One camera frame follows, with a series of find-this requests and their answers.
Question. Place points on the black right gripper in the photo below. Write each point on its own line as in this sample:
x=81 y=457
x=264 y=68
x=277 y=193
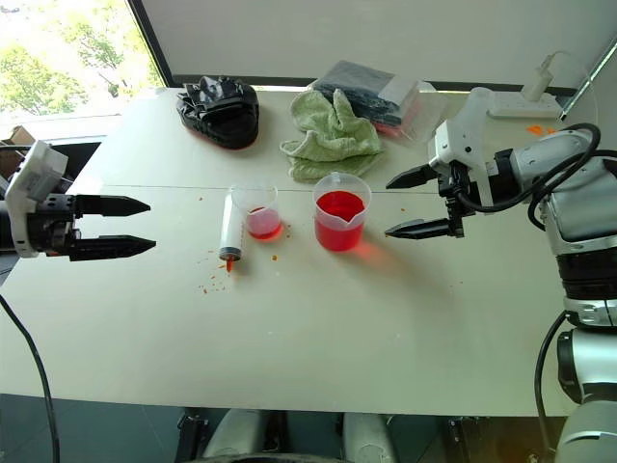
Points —
x=455 y=190

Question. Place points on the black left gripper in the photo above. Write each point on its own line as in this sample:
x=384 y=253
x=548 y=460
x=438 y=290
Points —
x=53 y=226

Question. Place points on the white plastic bottle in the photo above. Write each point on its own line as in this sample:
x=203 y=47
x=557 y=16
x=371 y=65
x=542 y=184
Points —
x=230 y=226

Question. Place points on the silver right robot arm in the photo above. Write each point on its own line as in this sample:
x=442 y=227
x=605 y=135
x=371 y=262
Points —
x=578 y=207

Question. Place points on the large beaker red liquid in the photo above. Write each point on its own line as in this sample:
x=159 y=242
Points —
x=340 y=226

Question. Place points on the small clear measuring cup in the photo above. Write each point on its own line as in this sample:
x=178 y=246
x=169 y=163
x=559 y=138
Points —
x=262 y=224

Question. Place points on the green towel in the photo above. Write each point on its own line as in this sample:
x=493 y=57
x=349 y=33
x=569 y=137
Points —
x=332 y=140

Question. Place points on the clear package of dark cloths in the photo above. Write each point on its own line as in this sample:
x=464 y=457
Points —
x=371 y=91

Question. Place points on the brown cardboard box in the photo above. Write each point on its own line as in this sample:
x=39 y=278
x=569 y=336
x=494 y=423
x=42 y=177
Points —
x=14 y=147

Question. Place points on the white power strip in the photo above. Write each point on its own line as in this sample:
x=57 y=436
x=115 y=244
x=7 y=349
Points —
x=523 y=107

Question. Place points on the black plastic bag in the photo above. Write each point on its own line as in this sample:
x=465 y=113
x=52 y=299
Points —
x=222 y=113

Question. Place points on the white charger plug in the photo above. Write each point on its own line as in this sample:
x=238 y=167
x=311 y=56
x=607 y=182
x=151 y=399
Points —
x=542 y=79

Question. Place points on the thin metal rod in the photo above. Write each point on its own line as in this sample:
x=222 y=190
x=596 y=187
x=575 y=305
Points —
x=585 y=79

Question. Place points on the grey rounded shape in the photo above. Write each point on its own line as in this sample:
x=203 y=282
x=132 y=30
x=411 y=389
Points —
x=368 y=439
x=238 y=436

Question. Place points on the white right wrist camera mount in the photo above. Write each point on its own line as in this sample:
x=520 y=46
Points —
x=463 y=140

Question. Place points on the dark window frame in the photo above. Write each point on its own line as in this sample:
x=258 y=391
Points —
x=152 y=43

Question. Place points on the black table bracket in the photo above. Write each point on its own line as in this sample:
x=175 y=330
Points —
x=192 y=423
x=463 y=427

